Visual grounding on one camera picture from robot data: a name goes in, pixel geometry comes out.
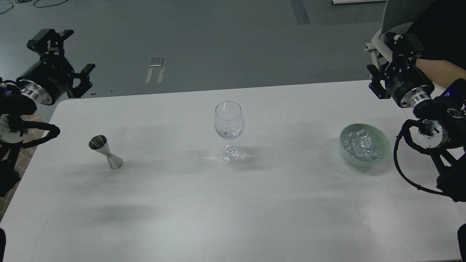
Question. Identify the clear ice cubes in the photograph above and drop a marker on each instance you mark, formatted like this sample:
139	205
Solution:
362	145

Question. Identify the beige checked sofa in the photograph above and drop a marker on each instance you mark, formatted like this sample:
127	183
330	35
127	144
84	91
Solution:
25	156

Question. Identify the white board edge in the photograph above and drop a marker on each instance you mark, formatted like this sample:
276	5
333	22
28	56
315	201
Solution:
340	2

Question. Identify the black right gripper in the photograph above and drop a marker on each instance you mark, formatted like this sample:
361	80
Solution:
402	77

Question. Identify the pale green bowl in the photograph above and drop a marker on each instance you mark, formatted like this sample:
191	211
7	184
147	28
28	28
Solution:
382	145

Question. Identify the grey office chair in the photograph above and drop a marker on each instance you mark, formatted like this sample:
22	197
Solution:
398	16

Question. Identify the clear wine glass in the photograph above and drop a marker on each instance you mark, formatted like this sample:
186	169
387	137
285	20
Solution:
229	124

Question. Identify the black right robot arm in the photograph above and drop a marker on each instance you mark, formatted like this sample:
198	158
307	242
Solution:
440	122

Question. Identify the steel double jigger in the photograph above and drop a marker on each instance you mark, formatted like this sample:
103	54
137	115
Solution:
100	144

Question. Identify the person in black shirt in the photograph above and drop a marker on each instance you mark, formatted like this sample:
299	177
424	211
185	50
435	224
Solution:
441	30

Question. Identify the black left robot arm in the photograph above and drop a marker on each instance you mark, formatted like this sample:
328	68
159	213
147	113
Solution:
13	105

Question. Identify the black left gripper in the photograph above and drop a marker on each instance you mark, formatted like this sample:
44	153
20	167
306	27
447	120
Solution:
53	75

